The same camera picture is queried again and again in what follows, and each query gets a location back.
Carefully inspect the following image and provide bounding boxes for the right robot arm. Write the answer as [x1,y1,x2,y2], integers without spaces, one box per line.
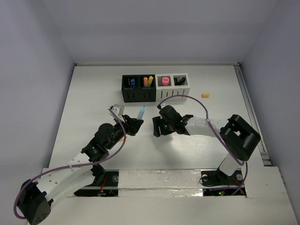
[152,105,261,184]

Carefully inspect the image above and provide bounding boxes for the grey pencil-shaped pen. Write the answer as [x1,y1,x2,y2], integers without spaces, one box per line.
[143,77,148,87]

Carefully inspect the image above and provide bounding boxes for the yellow pencil-shaped pen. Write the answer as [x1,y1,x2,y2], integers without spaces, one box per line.
[148,76,154,86]

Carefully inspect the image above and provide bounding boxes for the pink glue stick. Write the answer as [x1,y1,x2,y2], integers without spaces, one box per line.
[161,76,170,86]

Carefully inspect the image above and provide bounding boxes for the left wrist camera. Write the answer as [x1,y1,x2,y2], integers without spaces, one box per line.
[108,104,125,122]

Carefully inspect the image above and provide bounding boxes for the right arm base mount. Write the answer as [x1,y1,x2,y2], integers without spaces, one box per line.
[199,170,246,196]

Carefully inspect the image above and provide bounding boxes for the black double container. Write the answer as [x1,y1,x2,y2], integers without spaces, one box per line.
[121,74,156,103]

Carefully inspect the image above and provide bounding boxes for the blue pencil-shaped pen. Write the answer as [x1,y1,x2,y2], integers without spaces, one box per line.
[137,106,145,120]

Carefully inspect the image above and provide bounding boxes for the orange yellow eraser cap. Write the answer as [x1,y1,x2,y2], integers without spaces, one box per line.
[201,93,210,98]

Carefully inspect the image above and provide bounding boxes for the silver foil tape strip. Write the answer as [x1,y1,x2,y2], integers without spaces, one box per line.
[118,169,203,197]

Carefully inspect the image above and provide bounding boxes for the blue item in container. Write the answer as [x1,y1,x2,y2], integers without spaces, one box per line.
[130,79,136,88]

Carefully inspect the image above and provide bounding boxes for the blue black highlighter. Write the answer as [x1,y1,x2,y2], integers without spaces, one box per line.
[174,77,186,86]

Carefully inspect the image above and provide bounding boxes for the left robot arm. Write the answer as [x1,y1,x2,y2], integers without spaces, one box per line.
[14,112,144,225]

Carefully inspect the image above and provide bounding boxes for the white double container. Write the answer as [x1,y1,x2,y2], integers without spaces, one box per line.
[155,73,190,102]

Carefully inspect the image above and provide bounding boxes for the aluminium rail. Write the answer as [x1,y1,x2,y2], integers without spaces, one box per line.
[234,66,273,166]

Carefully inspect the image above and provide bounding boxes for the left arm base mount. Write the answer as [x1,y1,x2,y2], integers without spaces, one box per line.
[74,170,119,197]

